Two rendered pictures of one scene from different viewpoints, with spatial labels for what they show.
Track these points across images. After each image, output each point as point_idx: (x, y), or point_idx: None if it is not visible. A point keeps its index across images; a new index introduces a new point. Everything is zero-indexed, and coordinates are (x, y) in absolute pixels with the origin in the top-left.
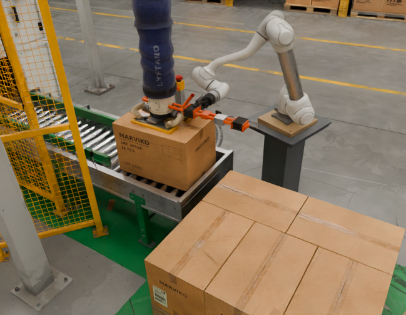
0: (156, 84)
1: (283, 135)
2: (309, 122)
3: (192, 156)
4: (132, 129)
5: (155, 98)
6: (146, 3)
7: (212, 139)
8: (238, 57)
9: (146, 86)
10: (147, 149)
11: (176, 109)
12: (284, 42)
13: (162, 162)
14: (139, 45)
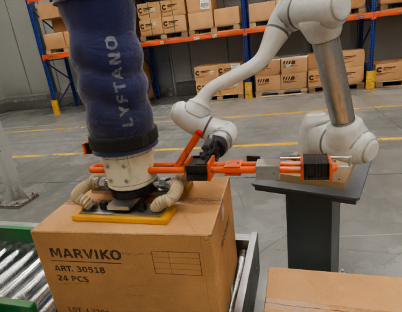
0: (121, 124)
1: (330, 188)
2: (375, 156)
3: (220, 260)
4: (78, 234)
5: (121, 155)
6: None
7: (231, 218)
8: (247, 70)
9: (96, 135)
10: (117, 268)
11: (166, 170)
12: (340, 13)
13: (157, 290)
14: (70, 44)
